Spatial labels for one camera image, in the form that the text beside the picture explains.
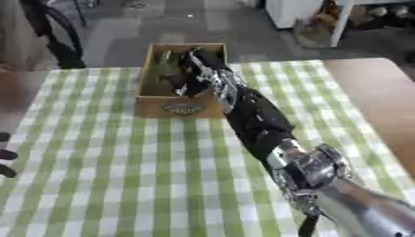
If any black chair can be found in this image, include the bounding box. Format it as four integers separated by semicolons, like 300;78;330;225
18;0;90;70

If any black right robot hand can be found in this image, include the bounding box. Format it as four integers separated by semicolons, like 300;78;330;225
160;47;231;98

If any tan cardboard box green inside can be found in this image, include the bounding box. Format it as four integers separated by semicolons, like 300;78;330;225
132;43;233;120

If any white cabinet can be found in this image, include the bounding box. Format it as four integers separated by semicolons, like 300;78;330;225
262;0;328;31

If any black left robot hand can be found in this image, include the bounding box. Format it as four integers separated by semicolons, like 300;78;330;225
0;131;19;179

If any white shelf frame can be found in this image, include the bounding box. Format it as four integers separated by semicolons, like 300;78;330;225
327;0;357;49

